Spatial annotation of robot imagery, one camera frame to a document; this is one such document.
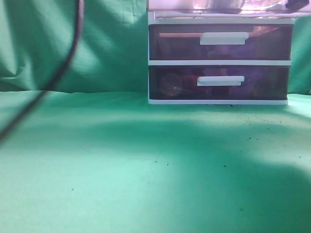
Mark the translucent purple drawer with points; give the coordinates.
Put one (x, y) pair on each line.
(181, 83)
(231, 6)
(220, 42)

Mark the green cloth table cover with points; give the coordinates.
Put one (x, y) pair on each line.
(112, 163)

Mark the green cloth backdrop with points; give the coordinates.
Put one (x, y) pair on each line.
(36, 35)

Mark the white plastic drawer cabinet frame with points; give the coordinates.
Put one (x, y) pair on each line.
(160, 18)

